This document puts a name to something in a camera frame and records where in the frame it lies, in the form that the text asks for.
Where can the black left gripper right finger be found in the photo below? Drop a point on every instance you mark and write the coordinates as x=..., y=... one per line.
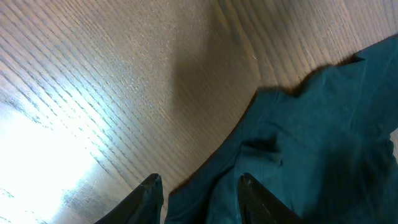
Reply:
x=259, y=206

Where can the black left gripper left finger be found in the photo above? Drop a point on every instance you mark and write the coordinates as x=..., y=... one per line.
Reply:
x=142, y=206

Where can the black nike t-shirt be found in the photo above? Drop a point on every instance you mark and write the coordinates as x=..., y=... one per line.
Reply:
x=325, y=153

